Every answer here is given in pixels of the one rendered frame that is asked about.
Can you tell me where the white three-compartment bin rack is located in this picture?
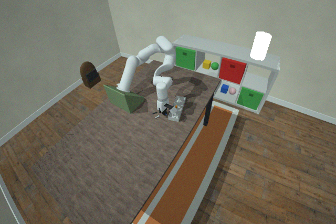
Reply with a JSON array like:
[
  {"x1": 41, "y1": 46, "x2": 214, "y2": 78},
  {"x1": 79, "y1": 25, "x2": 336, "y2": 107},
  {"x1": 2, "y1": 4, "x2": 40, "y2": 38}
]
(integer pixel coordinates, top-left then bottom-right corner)
[{"x1": 168, "y1": 96, "x2": 186, "y2": 122}]

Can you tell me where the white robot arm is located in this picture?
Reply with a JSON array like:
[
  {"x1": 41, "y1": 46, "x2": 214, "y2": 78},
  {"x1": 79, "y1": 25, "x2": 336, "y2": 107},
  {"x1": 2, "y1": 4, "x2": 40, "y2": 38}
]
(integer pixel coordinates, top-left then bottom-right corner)
[{"x1": 117, "y1": 36, "x2": 176, "y2": 102}]

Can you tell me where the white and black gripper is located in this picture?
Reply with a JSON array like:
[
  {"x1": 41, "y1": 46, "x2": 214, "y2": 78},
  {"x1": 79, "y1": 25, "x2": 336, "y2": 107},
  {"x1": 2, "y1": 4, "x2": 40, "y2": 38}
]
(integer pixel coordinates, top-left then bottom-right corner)
[{"x1": 157, "y1": 98, "x2": 169, "y2": 115}]

